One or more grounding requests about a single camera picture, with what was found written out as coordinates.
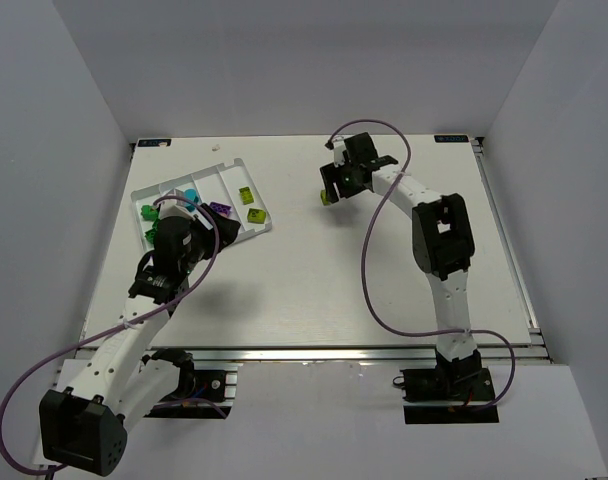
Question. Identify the blue label sticker left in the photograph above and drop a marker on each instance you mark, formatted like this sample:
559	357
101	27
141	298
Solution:
154	143

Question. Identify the white divided plastic tray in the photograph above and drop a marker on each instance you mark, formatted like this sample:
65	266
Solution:
218	183

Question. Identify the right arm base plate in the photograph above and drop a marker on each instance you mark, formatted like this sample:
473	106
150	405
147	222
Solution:
426	400

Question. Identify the blue rounded lego brick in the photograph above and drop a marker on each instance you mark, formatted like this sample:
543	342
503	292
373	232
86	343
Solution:
192	198

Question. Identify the purple lego brick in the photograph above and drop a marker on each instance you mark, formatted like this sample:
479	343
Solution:
222	209

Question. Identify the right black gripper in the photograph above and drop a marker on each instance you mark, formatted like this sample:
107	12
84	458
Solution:
334	179

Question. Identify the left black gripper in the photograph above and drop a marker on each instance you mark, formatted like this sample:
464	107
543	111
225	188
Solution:
214	230

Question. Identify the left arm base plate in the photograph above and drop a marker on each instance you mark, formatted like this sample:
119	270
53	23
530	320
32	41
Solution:
211	398

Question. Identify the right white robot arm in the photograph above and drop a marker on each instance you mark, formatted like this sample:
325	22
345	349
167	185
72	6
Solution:
442	247

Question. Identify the blue label sticker right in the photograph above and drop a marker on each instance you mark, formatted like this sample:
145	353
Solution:
450	138

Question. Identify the green long lego brick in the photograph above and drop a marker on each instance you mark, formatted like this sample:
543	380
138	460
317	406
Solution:
150	235

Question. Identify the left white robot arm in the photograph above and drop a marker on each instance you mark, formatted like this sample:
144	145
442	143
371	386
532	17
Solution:
85	424

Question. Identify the green square lego brick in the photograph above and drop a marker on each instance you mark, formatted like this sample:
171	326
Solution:
149	213

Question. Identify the blue label sticker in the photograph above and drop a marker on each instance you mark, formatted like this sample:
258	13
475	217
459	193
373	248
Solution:
450	138
154	143

